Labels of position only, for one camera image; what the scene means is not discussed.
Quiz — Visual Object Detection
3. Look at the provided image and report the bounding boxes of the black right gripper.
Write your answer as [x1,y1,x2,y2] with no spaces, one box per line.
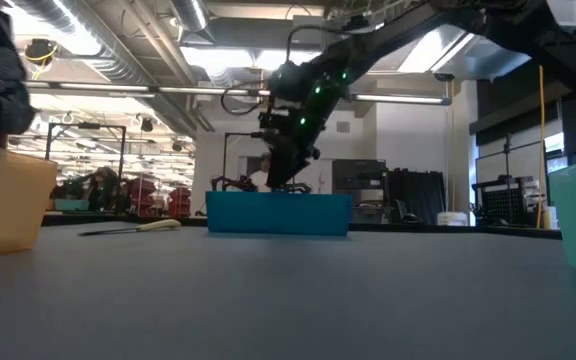
[257,40,365,192]

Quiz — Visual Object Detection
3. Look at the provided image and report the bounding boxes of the yellow-handled table knife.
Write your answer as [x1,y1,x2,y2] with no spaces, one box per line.
[78,218,183,237]

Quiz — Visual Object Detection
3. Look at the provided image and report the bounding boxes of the person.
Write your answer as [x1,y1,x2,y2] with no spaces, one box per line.
[249,152,272,194]

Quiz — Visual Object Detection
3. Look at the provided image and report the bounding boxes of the blue plastic bin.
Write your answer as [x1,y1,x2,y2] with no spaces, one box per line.
[205,191,353,237]

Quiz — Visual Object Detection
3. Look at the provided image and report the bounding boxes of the black cabinet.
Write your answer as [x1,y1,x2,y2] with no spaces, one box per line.
[331,158,388,224]

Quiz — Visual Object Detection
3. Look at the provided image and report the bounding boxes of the long ceiling light bar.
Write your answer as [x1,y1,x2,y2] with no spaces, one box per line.
[22,79,453,106]

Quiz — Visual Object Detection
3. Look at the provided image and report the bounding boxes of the black curtain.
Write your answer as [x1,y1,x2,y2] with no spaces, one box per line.
[385,168,447,225]

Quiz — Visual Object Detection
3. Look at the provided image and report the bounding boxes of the grey-blue table mat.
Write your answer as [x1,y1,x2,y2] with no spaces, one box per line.
[0,224,576,360]

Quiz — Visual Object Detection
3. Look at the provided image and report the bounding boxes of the red storage bins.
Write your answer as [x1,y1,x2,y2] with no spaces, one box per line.
[126,177,193,217]

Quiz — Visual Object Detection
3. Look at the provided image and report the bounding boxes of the white bucket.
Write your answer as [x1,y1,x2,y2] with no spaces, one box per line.
[436,211,470,227]

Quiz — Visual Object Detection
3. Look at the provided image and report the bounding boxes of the teal crate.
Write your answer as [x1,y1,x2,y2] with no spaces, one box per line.
[55,198,90,212]

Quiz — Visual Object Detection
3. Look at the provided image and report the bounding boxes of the black pegboard cart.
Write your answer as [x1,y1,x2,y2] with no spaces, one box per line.
[471,173,540,227]

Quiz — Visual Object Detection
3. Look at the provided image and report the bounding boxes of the black stand pole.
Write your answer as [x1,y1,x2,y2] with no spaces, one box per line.
[501,132,515,177]

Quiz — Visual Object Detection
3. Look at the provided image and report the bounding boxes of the orange plastic bin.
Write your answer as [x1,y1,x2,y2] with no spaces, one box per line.
[0,141,59,259]

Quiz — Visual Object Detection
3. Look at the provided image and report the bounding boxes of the black rig frame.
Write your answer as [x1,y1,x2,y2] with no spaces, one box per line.
[222,131,269,192]
[44,122,128,176]

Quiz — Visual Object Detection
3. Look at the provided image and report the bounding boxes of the silver ribbed air duct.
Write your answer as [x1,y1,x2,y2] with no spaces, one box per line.
[12,0,199,136]

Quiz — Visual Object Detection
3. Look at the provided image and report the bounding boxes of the large silver ceiling duct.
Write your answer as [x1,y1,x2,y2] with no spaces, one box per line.
[397,22,534,82]

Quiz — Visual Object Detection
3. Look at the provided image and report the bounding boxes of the yellow hanging cable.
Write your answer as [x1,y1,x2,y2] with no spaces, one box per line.
[534,64,548,230]

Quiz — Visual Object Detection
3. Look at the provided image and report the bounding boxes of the ceiling cable reel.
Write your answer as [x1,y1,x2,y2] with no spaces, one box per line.
[22,37,60,67]

